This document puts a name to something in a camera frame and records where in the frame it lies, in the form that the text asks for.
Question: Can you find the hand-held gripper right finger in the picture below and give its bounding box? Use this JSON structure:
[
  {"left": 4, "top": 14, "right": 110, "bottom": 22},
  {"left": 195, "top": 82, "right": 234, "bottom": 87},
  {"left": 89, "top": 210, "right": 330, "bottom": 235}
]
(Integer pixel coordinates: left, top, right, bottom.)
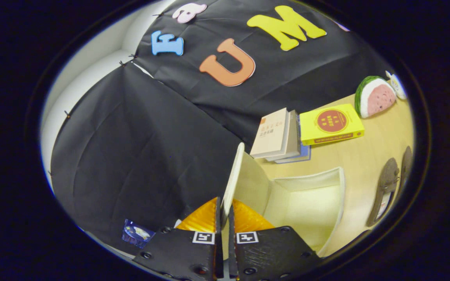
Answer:
[{"left": 229, "top": 199, "right": 323, "bottom": 281}]

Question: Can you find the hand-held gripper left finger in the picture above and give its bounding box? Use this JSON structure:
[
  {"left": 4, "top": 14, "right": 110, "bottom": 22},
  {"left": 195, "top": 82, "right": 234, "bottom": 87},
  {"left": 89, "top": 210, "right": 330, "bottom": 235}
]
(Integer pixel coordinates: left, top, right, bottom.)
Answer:
[{"left": 133, "top": 197, "right": 224, "bottom": 281}]

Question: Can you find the cream fabric storage box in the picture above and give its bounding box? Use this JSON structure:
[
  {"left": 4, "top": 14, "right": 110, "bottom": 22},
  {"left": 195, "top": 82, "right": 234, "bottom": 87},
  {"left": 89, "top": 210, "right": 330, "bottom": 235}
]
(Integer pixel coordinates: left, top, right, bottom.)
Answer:
[{"left": 221, "top": 142, "right": 346, "bottom": 258}]

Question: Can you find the brown fuzzy shoe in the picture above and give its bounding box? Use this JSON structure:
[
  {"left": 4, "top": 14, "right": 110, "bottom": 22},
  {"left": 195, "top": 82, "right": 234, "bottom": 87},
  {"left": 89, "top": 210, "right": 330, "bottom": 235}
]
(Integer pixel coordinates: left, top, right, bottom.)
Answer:
[
  {"left": 399, "top": 146, "right": 414, "bottom": 189},
  {"left": 367, "top": 157, "right": 400, "bottom": 227}
]

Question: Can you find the blue shiny object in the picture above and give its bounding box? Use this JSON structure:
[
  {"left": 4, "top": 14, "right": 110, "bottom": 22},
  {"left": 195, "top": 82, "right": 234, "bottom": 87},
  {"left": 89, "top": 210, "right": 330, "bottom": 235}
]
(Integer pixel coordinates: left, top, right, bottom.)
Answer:
[{"left": 122, "top": 219, "right": 156, "bottom": 249}]

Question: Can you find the blue book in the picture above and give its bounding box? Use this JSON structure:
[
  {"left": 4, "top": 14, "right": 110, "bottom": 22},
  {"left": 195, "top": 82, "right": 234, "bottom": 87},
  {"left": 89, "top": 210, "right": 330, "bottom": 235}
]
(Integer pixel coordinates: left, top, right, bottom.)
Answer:
[{"left": 275, "top": 142, "right": 311, "bottom": 164}]

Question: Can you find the black backdrop cloth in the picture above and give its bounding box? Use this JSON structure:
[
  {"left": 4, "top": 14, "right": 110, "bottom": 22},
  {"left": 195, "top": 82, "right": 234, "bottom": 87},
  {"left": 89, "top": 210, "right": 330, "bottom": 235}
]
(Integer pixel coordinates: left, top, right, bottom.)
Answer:
[{"left": 49, "top": 0, "right": 395, "bottom": 244}]

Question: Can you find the grey paperback book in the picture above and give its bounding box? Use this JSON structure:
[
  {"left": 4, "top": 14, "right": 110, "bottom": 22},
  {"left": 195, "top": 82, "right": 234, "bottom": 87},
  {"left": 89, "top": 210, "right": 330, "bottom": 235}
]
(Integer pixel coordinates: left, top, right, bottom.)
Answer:
[{"left": 266, "top": 110, "right": 302, "bottom": 162}]

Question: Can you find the beige paperback book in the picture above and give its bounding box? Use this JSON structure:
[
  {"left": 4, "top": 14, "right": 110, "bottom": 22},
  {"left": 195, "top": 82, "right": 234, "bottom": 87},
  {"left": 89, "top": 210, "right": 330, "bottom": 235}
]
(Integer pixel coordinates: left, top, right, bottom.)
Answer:
[{"left": 250, "top": 108, "right": 290, "bottom": 159}]

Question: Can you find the yellow book with red circle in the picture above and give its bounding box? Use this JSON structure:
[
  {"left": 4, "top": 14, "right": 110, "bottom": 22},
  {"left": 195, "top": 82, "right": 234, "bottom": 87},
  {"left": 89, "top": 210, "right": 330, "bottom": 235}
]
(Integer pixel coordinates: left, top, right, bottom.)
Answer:
[{"left": 299, "top": 103, "right": 365, "bottom": 146}]

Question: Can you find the watermelon slice plush toy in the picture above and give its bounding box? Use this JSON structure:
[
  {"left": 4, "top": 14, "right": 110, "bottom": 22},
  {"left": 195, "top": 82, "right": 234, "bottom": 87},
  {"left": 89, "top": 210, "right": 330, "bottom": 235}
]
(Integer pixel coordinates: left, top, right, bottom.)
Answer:
[{"left": 355, "top": 76, "right": 397, "bottom": 119}]

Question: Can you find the row of black cloth clips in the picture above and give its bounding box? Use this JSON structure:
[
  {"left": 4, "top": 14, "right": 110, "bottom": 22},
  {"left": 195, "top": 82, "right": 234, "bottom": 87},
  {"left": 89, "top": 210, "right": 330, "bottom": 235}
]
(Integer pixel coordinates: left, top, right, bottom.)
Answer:
[{"left": 64, "top": 12, "right": 165, "bottom": 119}]

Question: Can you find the white plush toy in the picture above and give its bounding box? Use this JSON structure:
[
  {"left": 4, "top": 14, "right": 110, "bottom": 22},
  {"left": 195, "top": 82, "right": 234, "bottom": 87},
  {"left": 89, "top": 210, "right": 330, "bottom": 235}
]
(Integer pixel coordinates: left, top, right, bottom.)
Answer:
[{"left": 385, "top": 71, "right": 407, "bottom": 100}]

